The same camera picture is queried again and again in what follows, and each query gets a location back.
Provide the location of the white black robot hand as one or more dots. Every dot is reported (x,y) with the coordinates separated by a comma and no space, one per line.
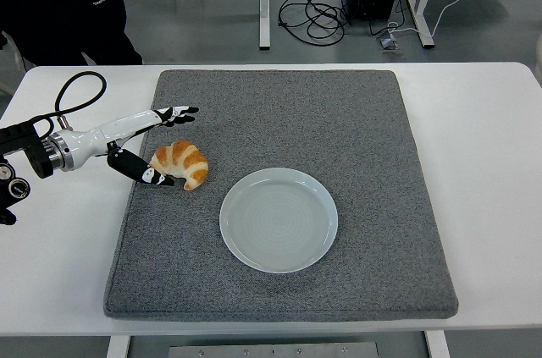
(110,129)

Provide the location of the golden croissant bread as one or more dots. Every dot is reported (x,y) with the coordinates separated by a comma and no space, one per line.
(188,161)

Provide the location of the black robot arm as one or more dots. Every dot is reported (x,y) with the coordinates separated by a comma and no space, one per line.
(38,159)

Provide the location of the pale grey round plate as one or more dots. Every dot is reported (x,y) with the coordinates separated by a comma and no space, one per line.
(277,222)

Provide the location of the grey metal plate with screws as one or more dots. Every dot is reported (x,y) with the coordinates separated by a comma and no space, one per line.
(271,350)

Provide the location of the person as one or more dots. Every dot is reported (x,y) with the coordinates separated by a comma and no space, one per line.
(51,15)

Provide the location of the grey fabric mat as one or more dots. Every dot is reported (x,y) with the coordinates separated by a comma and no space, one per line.
(296,121)

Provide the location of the white straight desk leg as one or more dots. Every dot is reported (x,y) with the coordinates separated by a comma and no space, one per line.
(264,15)

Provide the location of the white table leg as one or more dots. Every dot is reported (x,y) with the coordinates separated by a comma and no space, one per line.
(437,345)
(117,347)

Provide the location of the small grey floor box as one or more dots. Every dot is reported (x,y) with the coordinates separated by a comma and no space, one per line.
(387,42)

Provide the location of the white desk leg with foot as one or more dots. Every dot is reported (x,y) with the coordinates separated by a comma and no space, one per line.
(423,32)

